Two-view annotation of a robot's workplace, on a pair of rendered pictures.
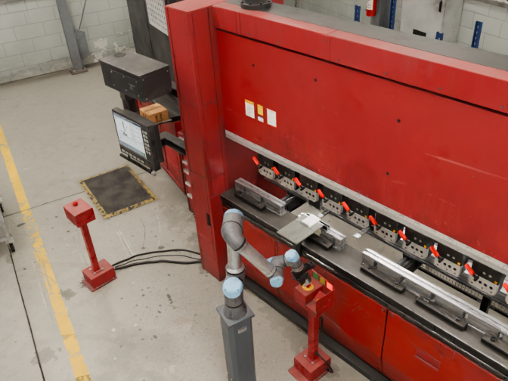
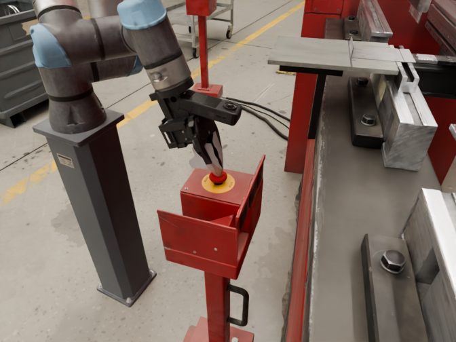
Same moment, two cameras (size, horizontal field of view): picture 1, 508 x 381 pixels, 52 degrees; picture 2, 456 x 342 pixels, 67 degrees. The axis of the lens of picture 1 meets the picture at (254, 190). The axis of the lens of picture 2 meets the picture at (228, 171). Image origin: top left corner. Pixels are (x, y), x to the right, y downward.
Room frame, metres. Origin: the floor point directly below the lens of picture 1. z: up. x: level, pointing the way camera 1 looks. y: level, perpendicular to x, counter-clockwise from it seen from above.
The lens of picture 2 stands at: (2.08, -0.79, 1.26)
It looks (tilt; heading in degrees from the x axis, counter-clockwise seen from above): 37 degrees down; 55
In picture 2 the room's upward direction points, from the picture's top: straight up
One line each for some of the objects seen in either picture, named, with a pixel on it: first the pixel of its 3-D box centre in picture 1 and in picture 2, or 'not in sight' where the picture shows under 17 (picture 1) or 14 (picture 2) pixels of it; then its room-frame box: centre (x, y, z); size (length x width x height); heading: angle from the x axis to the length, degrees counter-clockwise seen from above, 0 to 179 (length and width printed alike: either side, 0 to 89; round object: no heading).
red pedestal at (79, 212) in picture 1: (88, 243); (203, 50); (3.42, 1.42, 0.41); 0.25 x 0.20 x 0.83; 131
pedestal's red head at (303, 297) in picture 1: (314, 293); (215, 207); (2.37, -0.34, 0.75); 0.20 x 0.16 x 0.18; 36
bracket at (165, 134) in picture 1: (168, 147); not in sight; (3.62, 0.66, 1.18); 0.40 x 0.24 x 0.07; 41
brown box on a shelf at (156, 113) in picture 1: (153, 113); not in sight; (4.55, 0.92, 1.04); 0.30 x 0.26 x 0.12; 27
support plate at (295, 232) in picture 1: (299, 229); (330, 53); (2.72, -0.29, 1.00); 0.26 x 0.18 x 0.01; 131
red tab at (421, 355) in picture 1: (427, 359); not in sight; (1.94, -0.96, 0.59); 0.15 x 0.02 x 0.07; 41
